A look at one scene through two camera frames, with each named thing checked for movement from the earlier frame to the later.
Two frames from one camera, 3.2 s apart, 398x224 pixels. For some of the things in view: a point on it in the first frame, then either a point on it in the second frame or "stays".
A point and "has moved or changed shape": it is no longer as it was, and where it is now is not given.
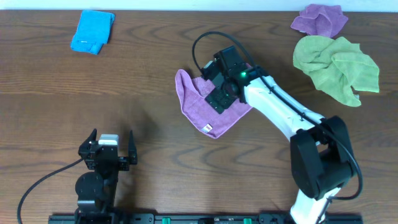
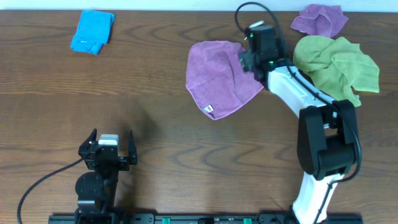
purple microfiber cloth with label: (192, 93) has moved or changed shape
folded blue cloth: (94, 30) stays
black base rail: (206, 218) stays
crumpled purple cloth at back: (319, 20) stays
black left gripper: (89, 150) stays
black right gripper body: (221, 96) to (247, 60)
